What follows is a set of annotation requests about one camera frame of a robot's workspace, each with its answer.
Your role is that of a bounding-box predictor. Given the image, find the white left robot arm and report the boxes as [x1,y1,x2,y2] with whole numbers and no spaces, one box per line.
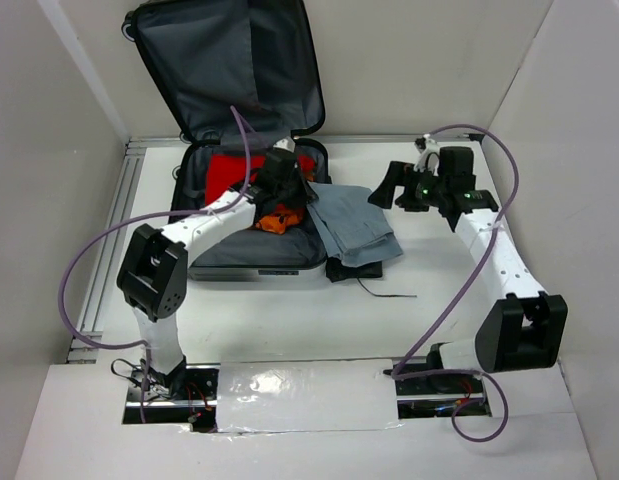
[116,148,316,399]

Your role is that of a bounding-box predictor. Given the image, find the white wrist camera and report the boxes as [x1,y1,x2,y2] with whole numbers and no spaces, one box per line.
[273,136,296,152]
[415,134,440,173]

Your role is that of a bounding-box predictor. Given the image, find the orange patterned towel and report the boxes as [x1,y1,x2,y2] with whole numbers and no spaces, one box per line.
[255,209,305,235]

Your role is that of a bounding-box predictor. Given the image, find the red cloth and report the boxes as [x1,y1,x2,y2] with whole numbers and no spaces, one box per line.
[204,154,317,206]

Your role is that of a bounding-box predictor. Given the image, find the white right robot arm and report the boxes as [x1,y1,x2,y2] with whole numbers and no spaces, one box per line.
[368,144,568,392]

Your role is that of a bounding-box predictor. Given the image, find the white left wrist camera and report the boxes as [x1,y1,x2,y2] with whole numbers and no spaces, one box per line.
[273,136,296,152]

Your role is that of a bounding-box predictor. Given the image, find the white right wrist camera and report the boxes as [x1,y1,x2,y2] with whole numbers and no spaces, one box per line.
[415,134,440,173]

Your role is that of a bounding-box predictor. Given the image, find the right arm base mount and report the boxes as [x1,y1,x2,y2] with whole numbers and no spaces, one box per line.
[395,374,490,420]

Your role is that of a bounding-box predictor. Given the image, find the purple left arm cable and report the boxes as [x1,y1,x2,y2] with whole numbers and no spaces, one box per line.
[57,104,270,424]

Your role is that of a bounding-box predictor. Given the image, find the light blue denim jeans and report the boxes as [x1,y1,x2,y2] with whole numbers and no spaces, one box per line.
[307,182,403,268]

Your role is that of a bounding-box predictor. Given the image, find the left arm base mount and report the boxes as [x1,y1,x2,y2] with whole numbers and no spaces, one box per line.
[110,358,220,434]

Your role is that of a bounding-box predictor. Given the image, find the aluminium frame rail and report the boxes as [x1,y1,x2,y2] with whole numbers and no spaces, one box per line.
[66,138,187,367]

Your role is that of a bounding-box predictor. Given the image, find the black garment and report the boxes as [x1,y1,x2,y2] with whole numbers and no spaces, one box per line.
[325,258,383,283]

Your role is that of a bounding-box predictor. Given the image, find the open grey-lined suitcase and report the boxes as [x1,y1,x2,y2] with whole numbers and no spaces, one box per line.
[120,0,332,282]

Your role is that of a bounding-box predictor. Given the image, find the white taped cover sheet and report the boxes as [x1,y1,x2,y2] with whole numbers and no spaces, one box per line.
[216,359,399,434]

